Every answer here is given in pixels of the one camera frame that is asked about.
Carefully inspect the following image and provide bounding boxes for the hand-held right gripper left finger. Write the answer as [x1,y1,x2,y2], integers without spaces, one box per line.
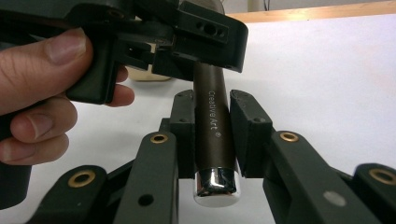
[158,89,197,180]

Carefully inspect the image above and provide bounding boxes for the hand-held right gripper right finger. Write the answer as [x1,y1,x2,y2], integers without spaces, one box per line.
[229,89,276,179]

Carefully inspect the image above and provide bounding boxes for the dark long-handled art tool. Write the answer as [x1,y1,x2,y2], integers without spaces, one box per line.
[192,62,242,208]

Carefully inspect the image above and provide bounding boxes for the white board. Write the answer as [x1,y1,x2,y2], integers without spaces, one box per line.
[0,13,396,224]

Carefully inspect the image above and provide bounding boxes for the wooden table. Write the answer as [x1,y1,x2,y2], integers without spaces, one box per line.
[225,0,396,24]

